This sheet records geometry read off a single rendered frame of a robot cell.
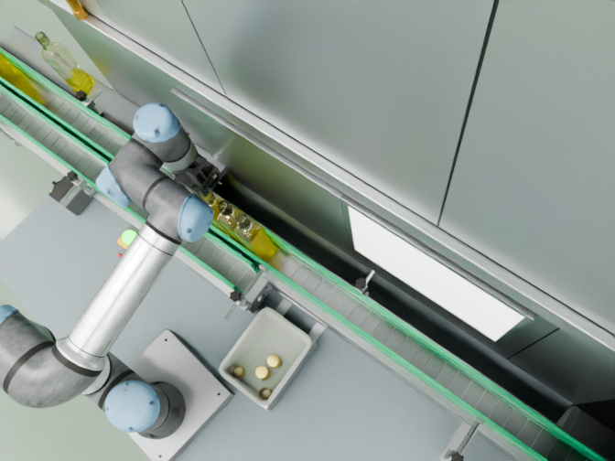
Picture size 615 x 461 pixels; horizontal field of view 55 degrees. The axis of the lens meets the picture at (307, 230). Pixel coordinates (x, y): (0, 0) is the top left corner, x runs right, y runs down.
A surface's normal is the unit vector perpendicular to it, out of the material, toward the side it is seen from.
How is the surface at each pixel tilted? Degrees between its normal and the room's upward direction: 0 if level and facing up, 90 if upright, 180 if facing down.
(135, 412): 10
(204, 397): 3
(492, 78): 90
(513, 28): 90
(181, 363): 3
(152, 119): 0
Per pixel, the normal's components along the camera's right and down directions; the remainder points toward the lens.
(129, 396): 0.04, -0.26
